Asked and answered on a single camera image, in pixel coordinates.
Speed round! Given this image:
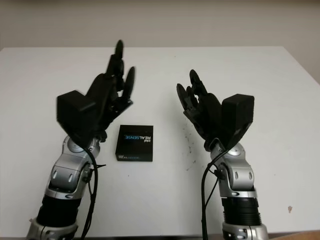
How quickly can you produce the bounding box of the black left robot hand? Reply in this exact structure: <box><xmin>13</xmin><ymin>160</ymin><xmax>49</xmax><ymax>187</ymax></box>
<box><xmin>84</xmin><ymin>39</ymin><xmax>137</xmax><ymax>143</ymax></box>

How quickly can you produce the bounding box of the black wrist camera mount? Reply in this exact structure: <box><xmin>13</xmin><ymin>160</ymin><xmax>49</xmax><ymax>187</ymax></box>
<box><xmin>221</xmin><ymin>93</ymin><xmax>256</xmax><ymax>151</ymax></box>
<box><xmin>56</xmin><ymin>91</ymin><xmax>100</xmax><ymax>142</ymax></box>

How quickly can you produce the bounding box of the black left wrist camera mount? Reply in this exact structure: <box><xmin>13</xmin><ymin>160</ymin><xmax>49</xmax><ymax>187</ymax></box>
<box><xmin>56</xmin><ymin>91</ymin><xmax>100</xmax><ymax>142</ymax></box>

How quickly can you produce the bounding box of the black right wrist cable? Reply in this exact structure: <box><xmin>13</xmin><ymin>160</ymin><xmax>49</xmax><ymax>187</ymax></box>
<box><xmin>199</xmin><ymin>147</ymin><xmax>226</xmax><ymax>240</ymax></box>

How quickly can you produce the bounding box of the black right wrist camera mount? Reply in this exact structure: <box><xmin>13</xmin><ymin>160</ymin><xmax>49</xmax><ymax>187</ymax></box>
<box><xmin>221</xmin><ymin>93</ymin><xmax>256</xmax><ymax>151</ymax></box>

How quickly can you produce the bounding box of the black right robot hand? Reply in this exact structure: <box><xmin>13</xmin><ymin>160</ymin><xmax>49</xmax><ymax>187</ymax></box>
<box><xmin>176</xmin><ymin>69</ymin><xmax>226</xmax><ymax>152</ymax></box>

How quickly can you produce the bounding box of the black RealSense box lid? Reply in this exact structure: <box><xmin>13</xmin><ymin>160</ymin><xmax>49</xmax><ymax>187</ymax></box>
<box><xmin>114</xmin><ymin>124</ymin><xmax>155</xmax><ymax>163</ymax></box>

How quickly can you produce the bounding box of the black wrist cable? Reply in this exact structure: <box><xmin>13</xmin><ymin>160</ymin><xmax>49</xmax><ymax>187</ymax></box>
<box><xmin>199</xmin><ymin>147</ymin><xmax>226</xmax><ymax>240</ymax></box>
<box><xmin>77</xmin><ymin>147</ymin><xmax>107</xmax><ymax>240</ymax></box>

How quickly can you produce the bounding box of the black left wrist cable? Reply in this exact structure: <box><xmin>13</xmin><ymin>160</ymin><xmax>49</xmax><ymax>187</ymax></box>
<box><xmin>77</xmin><ymin>147</ymin><xmax>107</xmax><ymax>240</ymax></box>

